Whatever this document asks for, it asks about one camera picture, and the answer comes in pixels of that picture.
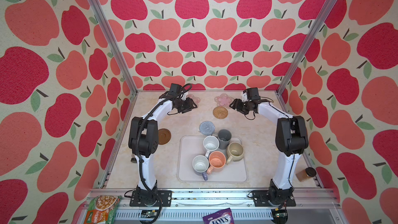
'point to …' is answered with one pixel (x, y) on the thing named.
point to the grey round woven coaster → (207, 128)
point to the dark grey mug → (224, 136)
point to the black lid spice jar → (308, 172)
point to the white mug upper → (210, 143)
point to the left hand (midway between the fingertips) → (197, 107)
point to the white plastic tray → (189, 146)
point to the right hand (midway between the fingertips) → (236, 106)
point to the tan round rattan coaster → (219, 112)
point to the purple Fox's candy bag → (224, 216)
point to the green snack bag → (101, 209)
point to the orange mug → (217, 159)
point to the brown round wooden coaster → (164, 136)
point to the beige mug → (235, 151)
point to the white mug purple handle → (200, 164)
